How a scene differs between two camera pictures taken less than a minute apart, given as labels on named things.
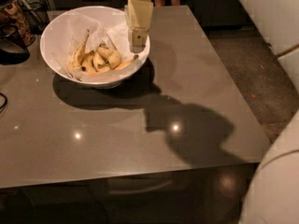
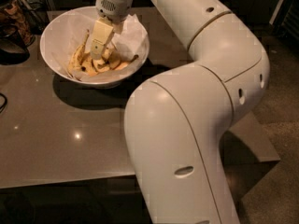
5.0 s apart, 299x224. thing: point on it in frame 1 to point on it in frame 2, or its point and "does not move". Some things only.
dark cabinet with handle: (205, 195) does not move
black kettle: (12, 48) does not move
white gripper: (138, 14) to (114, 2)
